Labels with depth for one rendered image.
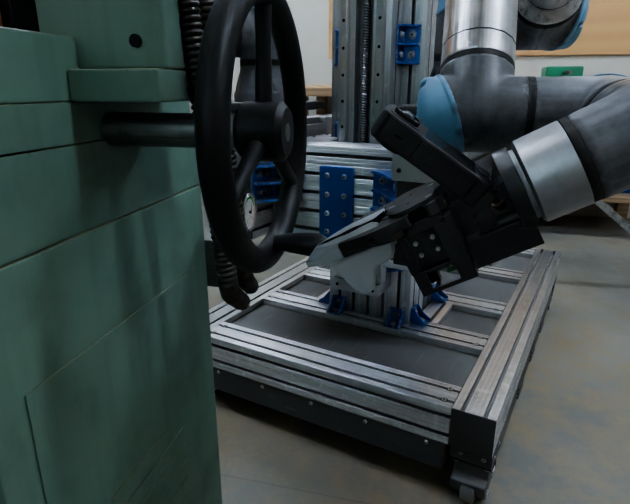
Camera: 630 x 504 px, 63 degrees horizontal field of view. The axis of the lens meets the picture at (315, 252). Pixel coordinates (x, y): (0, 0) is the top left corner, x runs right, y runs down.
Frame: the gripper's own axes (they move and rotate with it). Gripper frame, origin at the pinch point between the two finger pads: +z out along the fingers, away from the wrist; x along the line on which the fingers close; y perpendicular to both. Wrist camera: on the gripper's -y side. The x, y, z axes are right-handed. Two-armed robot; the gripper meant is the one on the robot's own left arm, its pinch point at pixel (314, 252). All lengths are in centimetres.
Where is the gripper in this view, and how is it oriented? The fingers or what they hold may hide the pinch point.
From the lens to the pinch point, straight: 51.3
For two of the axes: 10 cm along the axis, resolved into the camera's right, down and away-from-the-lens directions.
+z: -8.4, 3.8, 3.8
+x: 2.5, -3.5, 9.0
